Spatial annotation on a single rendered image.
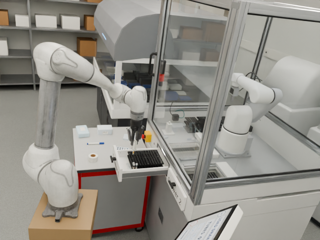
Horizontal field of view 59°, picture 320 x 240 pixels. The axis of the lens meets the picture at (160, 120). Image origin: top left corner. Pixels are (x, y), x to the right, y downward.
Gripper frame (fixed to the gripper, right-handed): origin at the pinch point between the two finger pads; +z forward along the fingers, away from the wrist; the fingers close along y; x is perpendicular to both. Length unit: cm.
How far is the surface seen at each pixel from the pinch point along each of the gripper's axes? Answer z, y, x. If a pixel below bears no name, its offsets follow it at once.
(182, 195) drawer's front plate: 9.0, 8.8, -47.4
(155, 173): 15.1, 9.6, -16.0
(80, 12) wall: -32, 90, 408
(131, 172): 12.8, -6.8, -11.6
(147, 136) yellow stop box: 11.1, 25.2, 23.6
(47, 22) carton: -17, 24, 379
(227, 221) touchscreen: -19, -6, -92
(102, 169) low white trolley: 26.0, -16.2, 14.0
